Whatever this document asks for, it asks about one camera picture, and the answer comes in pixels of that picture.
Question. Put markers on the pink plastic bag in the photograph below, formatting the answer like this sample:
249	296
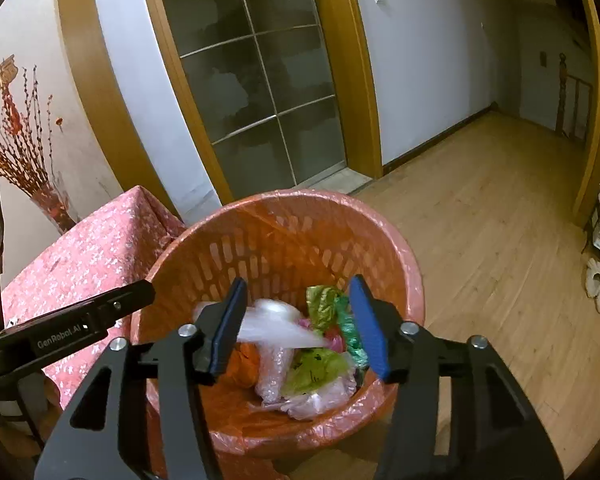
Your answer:
336	342

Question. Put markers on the red tassel ornament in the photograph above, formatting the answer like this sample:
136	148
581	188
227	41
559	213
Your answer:
5	75

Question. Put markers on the frosted glass sliding door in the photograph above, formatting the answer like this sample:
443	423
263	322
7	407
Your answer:
240	60

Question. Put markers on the glass vase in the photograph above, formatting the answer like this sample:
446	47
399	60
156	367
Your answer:
55	210

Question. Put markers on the bubble wrap sheet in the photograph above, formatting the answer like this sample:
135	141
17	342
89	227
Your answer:
275	375

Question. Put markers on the translucent plastic bag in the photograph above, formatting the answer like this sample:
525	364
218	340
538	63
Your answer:
270	327

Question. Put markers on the green foil wrapper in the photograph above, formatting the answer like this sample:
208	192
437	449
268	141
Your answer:
350	332

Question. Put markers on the red berry branches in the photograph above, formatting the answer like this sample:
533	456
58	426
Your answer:
15	160

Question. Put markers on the clear plastic bag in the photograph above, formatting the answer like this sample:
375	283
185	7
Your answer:
320	400

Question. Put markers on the light green printed bag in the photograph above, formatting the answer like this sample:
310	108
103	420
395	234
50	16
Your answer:
322	305
312	367

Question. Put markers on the wooden stair railing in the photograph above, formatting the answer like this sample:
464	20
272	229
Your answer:
562	90

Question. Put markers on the wooden door frame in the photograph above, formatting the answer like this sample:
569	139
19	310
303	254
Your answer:
360	85

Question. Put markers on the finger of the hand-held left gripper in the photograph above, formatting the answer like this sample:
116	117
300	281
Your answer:
60	332

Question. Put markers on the orange plastic basket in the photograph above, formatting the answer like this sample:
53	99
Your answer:
280	240

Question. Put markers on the small dark wall box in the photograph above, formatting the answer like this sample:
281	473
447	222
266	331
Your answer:
543	58

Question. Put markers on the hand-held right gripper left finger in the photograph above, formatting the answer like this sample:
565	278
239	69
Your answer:
227	330

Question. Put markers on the wooden door jamb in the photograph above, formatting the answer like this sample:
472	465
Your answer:
592	135

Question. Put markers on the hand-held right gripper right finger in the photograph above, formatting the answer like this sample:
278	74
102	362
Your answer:
370	330

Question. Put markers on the pink floral tablecloth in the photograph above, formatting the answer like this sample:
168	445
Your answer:
90	250

